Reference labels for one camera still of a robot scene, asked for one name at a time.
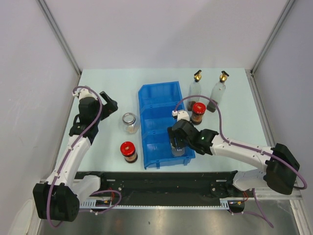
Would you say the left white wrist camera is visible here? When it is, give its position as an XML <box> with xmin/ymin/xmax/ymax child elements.
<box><xmin>72</xmin><ymin>88</ymin><xmax>95</xmax><ymax>100</ymax></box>

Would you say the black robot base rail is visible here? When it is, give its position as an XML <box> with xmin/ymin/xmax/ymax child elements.
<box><xmin>75</xmin><ymin>171</ymin><xmax>253</xmax><ymax>206</ymax></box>

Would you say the clear glass jar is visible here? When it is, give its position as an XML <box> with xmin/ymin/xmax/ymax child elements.
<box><xmin>171</xmin><ymin>145</ymin><xmax>186</xmax><ymax>157</ymax></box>
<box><xmin>122</xmin><ymin>113</ymin><xmax>138</xmax><ymax>134</ymax></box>

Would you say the white slotted cable duct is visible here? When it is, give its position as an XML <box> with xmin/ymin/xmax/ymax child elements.
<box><xmin>80</xmin><ymin>197</ymin><xmax>246</xmax><ymax>212</ymax></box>

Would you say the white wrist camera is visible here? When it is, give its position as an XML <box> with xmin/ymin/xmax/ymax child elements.
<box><xmin>72</xmin><ymin>88</ymin><xmax>95</xmax><ymax>100</ymax></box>
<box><xmin>172</xmin><ymin>110</ymin><xmax>190</xmax><ymax>121</ymax></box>

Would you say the red-lid sauce jar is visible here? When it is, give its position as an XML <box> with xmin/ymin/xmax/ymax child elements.
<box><xmin>190</xmin><ymin>102</ymin><xmax>206</xmax><ymax>125</ymax></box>
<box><xmin>120</xmin><ymin>141</ymin><xmax>138</xmax><ymax>163</ymax></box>

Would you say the blue three-compartment plastic bin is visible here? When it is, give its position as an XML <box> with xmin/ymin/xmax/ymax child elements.
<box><xmin>138</xmin><ymin>81</ymin><xmax>195</xmax><ymax>169</ymax></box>

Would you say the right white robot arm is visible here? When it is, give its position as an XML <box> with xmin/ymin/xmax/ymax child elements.
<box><xmin>167</xmin><ymin>119</ymin><xmax>299</xmax><ymax>196</ymax></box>

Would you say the aluminium frame extrusion right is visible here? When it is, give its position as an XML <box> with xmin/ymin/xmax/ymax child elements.
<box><xmin>245</xmin><ymin>69</ymin><xmax>313</xmax><ymax>235</ymax></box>

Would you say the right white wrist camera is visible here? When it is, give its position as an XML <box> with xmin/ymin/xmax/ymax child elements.
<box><xmin>172</xmin><ymin>110</ymin><xmax>190</xmax><ymax>121</ymax></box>

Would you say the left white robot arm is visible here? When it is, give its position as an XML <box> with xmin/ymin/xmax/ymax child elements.
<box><xmin>33</xmin><ymin>86</ymin><xmax>118</xmax><ymax>222</ymax></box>

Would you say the oil dispenser bottle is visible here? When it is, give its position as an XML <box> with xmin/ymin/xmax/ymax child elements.
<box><xmin>187</xmin><ymin>70</ymin><xmax>202</xmax><ymax>111</ymax></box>
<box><xmin>206</xmin><ymin>71</ymin><xmax>229</xmax><ymax>113</ymax></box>

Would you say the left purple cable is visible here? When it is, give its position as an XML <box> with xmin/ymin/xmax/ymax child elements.
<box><xmin>46</xmin><ymin>85</ymin><xmax>122</xmax><ymax>228</ymax></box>

